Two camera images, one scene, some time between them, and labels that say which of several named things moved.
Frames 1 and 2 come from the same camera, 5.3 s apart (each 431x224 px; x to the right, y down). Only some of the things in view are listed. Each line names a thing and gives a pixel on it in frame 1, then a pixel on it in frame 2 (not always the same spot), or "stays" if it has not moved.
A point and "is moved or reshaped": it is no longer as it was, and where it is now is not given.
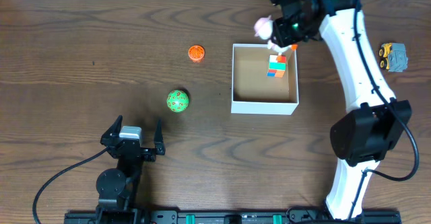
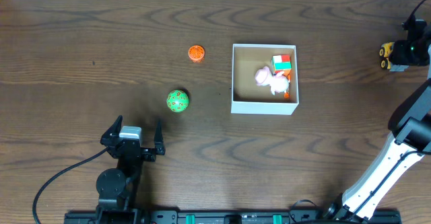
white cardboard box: x=253 y=91 stays
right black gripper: x=283 y=38 → x=401 y=56
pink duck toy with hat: x=264 y=29 → x=277 y=82
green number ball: x=177 y=100 stays
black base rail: x=296 y=216 stays
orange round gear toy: x=196 y=54 stays
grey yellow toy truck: x=392 y=57 stays
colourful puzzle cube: x=277 y=66 is moved or reshaped
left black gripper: x=133 y=151 stays
